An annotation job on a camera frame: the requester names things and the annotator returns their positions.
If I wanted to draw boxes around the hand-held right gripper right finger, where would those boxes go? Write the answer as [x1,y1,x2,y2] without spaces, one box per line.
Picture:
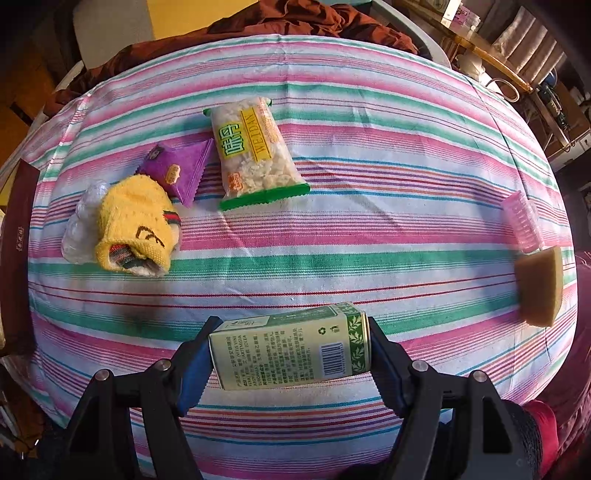
[367,316,529,480]

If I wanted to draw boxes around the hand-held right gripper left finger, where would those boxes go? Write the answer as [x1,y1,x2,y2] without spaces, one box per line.
[65,315,222,480]

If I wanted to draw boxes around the green and white box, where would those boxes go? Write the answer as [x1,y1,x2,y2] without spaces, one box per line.
[209,301,373,391]

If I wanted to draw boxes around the striped pink green sheet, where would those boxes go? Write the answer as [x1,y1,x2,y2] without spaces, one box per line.
[0,34,580,480]

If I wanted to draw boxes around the person's red garment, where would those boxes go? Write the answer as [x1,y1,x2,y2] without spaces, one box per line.
[508,251,591,480]

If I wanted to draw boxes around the yellow knitted sock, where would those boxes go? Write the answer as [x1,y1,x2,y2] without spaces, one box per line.
[95,178,182,278]

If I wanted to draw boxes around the yellow sponge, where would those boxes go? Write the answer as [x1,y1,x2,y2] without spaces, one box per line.
[514,246,565,328]

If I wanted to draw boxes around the crumpled clear plastic bag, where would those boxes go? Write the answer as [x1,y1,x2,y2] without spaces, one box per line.
[61,180,112,265]

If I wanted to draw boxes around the purple snack packet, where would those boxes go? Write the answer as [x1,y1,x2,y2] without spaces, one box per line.
[139,138,215,207]

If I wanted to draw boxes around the pink hair roller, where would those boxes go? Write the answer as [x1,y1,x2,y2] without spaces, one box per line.
[502,191,541,254]

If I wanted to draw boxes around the dark red flat box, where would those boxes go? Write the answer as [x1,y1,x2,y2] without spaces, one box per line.
[0,158,40,356]

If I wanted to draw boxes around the clear rice cracker packet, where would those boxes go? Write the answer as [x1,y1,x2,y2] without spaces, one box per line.
[203,96,311,212]

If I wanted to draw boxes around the metal rack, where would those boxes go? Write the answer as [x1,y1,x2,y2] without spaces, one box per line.
[522,69,591,171]

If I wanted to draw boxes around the white plastic bag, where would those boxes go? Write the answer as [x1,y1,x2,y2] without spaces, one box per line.
[457,53,488,81]

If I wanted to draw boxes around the wooden side table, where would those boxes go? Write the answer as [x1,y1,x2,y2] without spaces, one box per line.
[416,0,534,93]

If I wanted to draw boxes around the blue and yellow chair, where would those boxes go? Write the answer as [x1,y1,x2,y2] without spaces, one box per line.
[71,0,451,70]

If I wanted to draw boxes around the beige curtain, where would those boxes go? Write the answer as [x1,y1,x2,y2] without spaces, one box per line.
[492,7,566,86]

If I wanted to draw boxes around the small purple box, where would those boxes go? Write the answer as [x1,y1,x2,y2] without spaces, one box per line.
[455,9,481,33]

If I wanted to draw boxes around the red-brown cloth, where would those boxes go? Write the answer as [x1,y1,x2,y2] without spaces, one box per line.
[44,0,421,116]

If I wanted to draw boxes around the white cable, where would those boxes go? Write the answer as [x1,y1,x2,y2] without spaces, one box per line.
[480,76,522,102]

